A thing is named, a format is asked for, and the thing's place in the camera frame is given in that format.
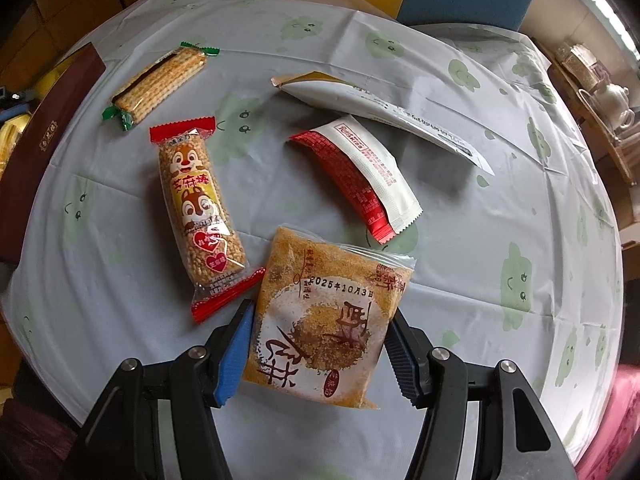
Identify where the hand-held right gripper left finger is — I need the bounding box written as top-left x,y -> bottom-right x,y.
70,299 -> 257,480

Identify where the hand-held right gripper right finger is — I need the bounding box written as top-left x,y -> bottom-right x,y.
382,310 -> 576,480

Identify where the beige pastry packet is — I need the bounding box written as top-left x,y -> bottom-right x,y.
241,225 -> 417,409

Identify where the patterned tissue box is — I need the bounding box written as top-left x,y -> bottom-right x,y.
557,42 -> 608,86

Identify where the dark maroon cloth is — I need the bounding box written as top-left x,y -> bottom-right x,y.
0,355 -> 88,480

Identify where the green-ended cracker packet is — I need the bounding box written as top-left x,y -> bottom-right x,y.
102,41 -> 221,132

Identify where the gold snack box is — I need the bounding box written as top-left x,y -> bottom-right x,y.
0,42 -> 107,256

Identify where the red and white packet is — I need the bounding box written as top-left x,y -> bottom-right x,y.
287,115 -> 422,245

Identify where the sesame stick packet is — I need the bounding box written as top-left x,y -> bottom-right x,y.
149,116 -> 266,325

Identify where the wooden side table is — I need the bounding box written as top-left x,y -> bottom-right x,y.
547,35 -> 640,186

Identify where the long white packet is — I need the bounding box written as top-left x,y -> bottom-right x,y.
270,71 -> 496,177

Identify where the pink cloth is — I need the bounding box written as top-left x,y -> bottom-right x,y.
575,365 -> 640,480

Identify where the white teapot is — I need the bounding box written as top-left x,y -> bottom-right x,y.
587,82 -> 636,128

